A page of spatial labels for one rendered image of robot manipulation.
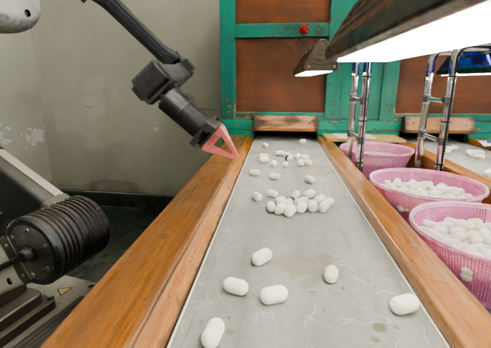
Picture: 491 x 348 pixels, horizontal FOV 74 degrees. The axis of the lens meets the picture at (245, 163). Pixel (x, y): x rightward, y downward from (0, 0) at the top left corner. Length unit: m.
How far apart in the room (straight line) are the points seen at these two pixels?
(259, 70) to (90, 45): 1.62
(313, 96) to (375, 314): 1.26
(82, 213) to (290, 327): 0.43
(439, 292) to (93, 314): 0.41
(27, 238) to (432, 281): 0.63
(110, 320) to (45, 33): 2.82
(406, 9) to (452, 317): 0.35
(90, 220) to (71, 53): 2.37
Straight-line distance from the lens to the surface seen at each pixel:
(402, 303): 0.47
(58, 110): 3.08
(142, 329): 0.40
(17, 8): 0.83
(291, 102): 1.60
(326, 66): 0.81
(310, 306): 0.46
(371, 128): 1.66
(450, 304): 0.48
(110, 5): 1.11
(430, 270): 0.54
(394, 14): 0.20
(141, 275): 0.48
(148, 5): 2.68
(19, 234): 0.69
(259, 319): 0.43
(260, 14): 1.63
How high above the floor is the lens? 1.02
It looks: 14 degrees down
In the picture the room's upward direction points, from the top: straight up
